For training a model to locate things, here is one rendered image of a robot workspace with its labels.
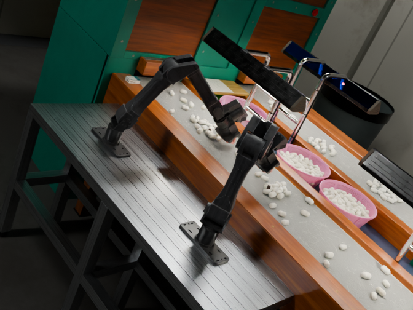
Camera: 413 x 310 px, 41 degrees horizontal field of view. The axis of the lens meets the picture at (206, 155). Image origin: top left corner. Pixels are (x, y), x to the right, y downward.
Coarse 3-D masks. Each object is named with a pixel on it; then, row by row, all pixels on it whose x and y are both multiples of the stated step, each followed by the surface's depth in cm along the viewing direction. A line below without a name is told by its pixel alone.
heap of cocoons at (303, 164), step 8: (280, 152) 258; (288, 152) 260; (288, 160) 254; (296, 160) 255; (304, 160) 262; (296, 168) 253; (304, 168) 252; (312, 168) 256; (320, 176) 253; (312, 184) 246
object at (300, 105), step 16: (208, 32) 252; (224, 48) 244; (240, 48) 240; (240, 64) 236; (256, 64) 233; (256, 80) 229; (272, 80) 226; (272, 96) 224; (288, 96) 219; (304, 96) 216
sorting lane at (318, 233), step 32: (160, 96) 259; (192, 96) 275; (192, 128) 243; (224, 160) 228; (256, 192) 216; (320, 224) 214; (320, 256) 194; (352, 256) 202; (352, 288) 184; (384, 288) 192
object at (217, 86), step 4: (208, 80) 291; (212, 80) 293; (216, 80) 296; (212, 84) 288; (216, 84) 290; (220, 84) 292; (224, 84) 295; (212, 88) 283; (216, 88) 286; (220, 88) 288; (224, 88) 290; (228, 88) 293; (232, 92) 289
